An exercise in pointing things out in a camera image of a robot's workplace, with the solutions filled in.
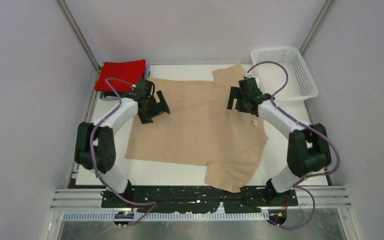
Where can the red folded t shirt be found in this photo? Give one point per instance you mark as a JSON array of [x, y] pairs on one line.
[[129, 71]]

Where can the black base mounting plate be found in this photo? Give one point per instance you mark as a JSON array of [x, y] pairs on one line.
[[197, 199]]

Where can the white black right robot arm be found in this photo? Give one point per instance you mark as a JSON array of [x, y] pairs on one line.
[[308, 150]]

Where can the white slotted cable duct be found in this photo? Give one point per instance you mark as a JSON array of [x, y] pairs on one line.
[[129, 216]]

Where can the white plastic laundry basket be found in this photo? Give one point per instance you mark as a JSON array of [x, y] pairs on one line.
[[287, 69]]

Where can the beige t shirt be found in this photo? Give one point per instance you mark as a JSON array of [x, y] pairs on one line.
[[200, 130]]

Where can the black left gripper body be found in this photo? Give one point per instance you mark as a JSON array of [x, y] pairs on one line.
[[151, 105]]

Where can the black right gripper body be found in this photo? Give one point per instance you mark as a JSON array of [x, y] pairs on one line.
[[242, 105]]

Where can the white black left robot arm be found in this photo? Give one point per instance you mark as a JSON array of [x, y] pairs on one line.
[[95, 147]]

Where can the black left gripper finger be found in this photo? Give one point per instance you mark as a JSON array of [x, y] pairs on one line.
[[146, 117], [162, 106]]

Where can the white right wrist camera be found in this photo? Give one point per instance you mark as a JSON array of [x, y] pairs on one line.
[[257, 80]]

